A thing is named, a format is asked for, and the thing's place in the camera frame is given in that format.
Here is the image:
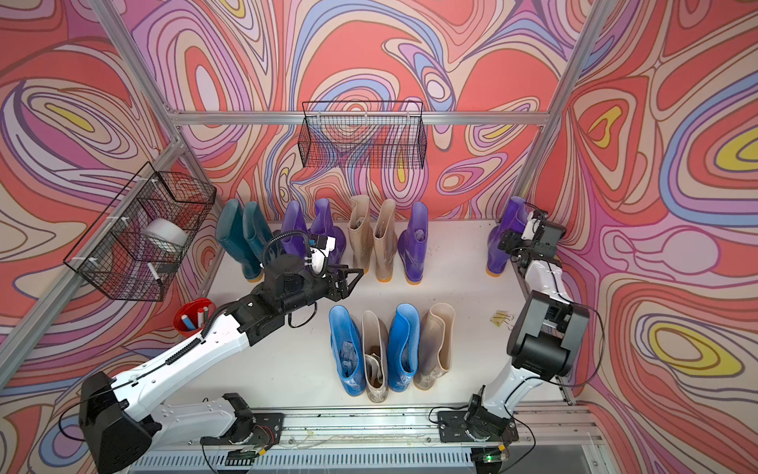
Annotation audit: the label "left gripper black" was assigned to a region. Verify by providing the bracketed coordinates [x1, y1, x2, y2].
[278, 263, 364, 319]

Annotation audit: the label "purple rain boot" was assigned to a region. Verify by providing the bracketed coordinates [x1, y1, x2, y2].
[311, 199, 347, 265]
[280, 201, 307, 259]
[487, 197, 529, 276]
[398, 201, 428, 284]

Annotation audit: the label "teal rain boot yellow sole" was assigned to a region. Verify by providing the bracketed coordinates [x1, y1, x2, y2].
[215, 199, 262, 282]

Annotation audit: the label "blue rain boot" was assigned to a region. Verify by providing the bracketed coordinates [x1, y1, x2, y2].
[388, 303, 420, 392]
[329, 305, 366, 396]

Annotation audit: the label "beige rain boot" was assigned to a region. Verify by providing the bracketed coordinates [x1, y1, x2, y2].
[361, 310, 389, 403]
[373, 199, 398, 282]
[414, 302, 456, 390]
[349, 195, 373, 273]

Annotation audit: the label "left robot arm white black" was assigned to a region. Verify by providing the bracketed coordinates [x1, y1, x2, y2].
[78, 254, 364, 473]

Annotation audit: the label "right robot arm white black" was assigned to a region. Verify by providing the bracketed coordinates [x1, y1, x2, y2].
[464, 217, 590, 442]

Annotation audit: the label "yellow paper clips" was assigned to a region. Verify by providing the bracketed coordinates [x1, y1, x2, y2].
[491, 310, 516, 330]

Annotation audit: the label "red round object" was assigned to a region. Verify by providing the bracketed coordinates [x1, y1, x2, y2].
[173, 298, 216, 338]

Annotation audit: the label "grey tape roll in basket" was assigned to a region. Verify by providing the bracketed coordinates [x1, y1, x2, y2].
[141, 218, 189, 253]

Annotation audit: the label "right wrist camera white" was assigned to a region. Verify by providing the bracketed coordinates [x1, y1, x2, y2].
[521, 211, 543, 241]

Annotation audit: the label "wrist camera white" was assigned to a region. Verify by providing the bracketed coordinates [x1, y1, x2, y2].
[306, 234, 337, 277]
[521, 211, 543, 241]

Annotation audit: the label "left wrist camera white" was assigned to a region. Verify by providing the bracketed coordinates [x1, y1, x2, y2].
[306, 234, 337, 277]

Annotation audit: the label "black wire basket left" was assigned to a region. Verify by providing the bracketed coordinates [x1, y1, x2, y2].
[63, 163, 216, 302]

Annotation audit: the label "black wire basket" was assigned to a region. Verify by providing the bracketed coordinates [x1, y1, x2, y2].
[297, 99, 428, 171]
[63, 163, 216, 302]

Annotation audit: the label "black wire basket back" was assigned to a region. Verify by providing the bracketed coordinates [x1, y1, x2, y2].
[297, 99, 428, 171]

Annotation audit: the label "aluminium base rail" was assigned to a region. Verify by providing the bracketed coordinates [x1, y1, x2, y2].
[126, 405, 618, 473]

